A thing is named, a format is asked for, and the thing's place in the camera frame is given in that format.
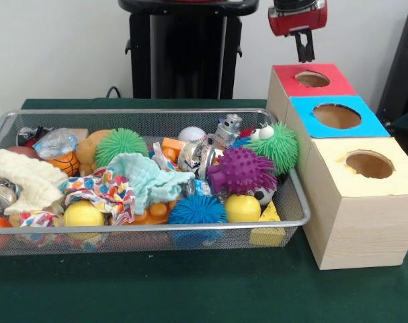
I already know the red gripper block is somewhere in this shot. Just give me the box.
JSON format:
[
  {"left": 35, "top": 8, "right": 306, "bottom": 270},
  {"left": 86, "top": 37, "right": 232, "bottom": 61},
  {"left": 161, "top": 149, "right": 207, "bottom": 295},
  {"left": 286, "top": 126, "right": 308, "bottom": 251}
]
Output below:
[{"left": 268, "top": 1, "right": 328, "bottom": 64}]

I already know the green spiky ball with eyes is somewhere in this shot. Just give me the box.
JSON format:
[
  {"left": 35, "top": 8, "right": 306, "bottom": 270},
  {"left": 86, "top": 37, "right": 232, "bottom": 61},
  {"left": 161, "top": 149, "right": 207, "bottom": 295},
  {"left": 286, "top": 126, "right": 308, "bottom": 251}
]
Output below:
[{"left": 247, "top": 121, "right": 299, "bottom": 176}]

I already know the plain green spiky ball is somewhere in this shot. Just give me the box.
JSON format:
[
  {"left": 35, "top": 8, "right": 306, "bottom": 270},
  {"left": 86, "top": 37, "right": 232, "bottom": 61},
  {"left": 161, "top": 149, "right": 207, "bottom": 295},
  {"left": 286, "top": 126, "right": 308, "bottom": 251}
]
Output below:
[{"left": 95, "top": 127, "right": 150, "bottom": 168}]

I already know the tan plush bear toy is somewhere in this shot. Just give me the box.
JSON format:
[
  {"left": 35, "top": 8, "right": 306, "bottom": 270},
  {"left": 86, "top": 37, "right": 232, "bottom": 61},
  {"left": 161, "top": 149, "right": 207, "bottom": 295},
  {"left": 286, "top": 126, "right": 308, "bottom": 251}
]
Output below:
[{"left": 75, "top": 137, "right": 99, "bottom": 176}]

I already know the wooden box with three holes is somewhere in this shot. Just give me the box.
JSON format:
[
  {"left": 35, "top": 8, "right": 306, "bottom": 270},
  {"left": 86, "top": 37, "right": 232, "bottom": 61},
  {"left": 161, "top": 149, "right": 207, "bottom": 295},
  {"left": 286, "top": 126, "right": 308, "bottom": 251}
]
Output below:
[{"left": 266, "top": 63, "right": 408, "bottom": 271}]

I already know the shallow clear mesh bin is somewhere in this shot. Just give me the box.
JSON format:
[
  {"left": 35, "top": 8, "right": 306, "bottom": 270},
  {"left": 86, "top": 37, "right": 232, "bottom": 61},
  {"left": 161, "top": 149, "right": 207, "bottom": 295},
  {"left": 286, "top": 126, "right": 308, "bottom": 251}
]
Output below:
[{"left": 0, "top": 107, "right": 312, "bottom": 258}]

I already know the black chair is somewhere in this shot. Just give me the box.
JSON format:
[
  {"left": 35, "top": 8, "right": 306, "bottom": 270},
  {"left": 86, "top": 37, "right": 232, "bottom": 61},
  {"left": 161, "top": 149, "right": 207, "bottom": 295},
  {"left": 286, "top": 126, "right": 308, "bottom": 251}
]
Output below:
[{"left": 374, "top": 5, "right": 408, "bottom": 127}]

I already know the silver toy robot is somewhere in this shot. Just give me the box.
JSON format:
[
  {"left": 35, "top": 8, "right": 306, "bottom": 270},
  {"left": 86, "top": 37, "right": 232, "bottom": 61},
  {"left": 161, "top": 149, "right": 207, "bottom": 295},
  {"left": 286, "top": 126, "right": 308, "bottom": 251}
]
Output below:
[{"left": 212, "top": 114, "right": 243, "bottom": 149}]

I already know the purple spiky toy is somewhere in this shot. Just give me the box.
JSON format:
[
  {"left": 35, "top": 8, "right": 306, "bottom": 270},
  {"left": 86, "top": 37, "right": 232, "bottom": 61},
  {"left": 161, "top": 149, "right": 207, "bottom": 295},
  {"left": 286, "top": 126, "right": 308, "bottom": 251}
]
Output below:
[{"left": 206, "top": 146, "right": 278, "bottom": 196}]

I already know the crushed silver drink can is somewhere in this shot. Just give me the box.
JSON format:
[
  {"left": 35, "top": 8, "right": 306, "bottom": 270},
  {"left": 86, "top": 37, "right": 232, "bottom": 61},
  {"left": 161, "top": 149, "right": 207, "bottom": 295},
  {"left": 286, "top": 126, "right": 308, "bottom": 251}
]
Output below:
[{"left": 177, "top": 140, "right": 217, "bottom": 179}]

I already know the blue spiky ball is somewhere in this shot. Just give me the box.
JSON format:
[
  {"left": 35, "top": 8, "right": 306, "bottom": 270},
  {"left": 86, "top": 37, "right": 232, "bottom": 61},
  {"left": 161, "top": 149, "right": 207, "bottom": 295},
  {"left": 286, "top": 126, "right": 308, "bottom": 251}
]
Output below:
[{"left": 168, "top": 194, "right": 229, "bottom": 225}]

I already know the light blue cloth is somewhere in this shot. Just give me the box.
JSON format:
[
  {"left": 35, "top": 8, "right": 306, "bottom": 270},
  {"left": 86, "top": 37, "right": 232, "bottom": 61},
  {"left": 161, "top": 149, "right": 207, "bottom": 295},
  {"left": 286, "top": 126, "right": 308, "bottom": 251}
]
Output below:
[{"left": 108, "top": 153, "right": 196, "bottom": 215}]

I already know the colourful patterned cloth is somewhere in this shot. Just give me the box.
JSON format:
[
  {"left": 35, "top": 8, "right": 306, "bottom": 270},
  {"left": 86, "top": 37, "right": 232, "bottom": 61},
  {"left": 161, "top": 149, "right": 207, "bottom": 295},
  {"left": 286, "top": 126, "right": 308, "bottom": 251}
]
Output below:
[{"left": 62, "top": 168, "right": 137, "bottom": 226}]

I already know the yellow ball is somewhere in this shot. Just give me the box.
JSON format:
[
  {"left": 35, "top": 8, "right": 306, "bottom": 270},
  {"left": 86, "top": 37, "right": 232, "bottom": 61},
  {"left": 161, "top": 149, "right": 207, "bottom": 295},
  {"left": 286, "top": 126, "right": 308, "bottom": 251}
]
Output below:
[{"left": 63, "top": 201, "right": 106, "bottom": 228}]

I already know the cream white cloth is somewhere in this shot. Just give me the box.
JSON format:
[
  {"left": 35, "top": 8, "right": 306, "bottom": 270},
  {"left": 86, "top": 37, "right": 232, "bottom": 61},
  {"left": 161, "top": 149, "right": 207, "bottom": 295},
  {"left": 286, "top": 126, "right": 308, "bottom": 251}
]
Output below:
[{"left": 0, "top": 149, "right": 69, "bottom": 216}]

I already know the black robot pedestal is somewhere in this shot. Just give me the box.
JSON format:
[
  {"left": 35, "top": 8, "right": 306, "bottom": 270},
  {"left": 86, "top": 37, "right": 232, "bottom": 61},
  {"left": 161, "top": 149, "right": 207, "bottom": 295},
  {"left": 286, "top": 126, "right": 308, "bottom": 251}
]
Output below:
[{"left": 118, "top": 0, "right": 260, "bottom": 100}]

